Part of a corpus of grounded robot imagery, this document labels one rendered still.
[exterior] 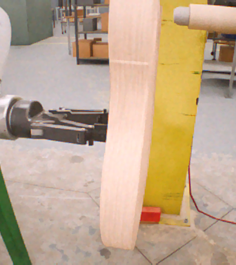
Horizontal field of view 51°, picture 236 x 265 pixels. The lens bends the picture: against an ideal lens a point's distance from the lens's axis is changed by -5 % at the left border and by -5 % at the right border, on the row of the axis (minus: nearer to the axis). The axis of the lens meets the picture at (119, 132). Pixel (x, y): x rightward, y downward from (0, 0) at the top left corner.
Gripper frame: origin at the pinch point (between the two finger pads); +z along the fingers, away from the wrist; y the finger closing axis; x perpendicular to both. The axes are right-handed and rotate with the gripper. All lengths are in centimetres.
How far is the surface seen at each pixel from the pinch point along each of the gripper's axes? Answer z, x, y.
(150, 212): 6, -81, -88
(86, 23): -152, 50, -471
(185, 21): 8.9, 17.7, 9.2
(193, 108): 22, -15, -86
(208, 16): 11.5, 18.5, 9.9
